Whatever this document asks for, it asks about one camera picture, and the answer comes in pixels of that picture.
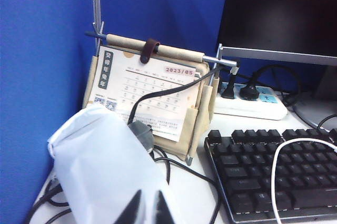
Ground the metal partition strip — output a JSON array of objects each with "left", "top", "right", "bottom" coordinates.
[{"left": 91, "top": 0, "right": 103, "bottom": 57}]

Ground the brown leather strap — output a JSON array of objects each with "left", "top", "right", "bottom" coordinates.
[{"left": 139, "top": 38, "right": 161, "bottom": 65}]

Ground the grey power adapter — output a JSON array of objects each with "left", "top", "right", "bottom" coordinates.
[{"left": 128, "top": 119, "right": 155, "bottom": 154}]

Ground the beige canvas calendar stand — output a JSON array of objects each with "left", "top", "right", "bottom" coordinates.
[{"left": 83, "top": 30, "right": 239, "bottom": 166}]

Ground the white charger cable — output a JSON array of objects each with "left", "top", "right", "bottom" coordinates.
[{"left": 272, "top": 138, "right": 337, "bottom": 224}]

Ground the thin black cable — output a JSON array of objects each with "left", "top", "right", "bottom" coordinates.
[{"left": 316, "top": 113, "right": 337, "bottom": 132}]

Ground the black mechanical keyboard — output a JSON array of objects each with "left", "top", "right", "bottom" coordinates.
[{"left": 203, "top": 128, "right": 337, "bottom": 224}]

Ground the black tagged power cable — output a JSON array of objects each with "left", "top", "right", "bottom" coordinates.
[{"left": 127, "top": 64, "right": 239, "bottom": 126}]

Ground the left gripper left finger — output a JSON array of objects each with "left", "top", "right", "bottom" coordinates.
[{"left": 122, "top": 189, "right": 143, "bottom": 224}]

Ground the paper desk calendar card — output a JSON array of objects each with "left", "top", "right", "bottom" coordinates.
[{"left": 90, "top": 45, "right": 201, "bottom": 142}]

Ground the white power strip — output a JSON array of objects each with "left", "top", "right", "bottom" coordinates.
[{"left": 212, "top": 82, "right": 289, "bottom": 121}]

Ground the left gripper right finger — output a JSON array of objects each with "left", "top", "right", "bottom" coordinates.
[{"left": 153, "top": 189, "right": 176, "bottom": 224}]

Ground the black table cable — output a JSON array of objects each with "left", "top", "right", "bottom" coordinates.
[
  {"left": 25, "top": 175, "right": 72, "bottom": 224},
  {"left": 152, "top": 149, "right": 220, "bottom": 224}
]

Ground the black plug with looped cable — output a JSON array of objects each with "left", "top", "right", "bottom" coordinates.
[{"left": 239, "top": 64, "right": 301, "bottom": 101}]

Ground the black computer monitor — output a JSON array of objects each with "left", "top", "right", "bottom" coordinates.
[{"left": 217, "top": 0, "right": 337, "bottom": 131}]

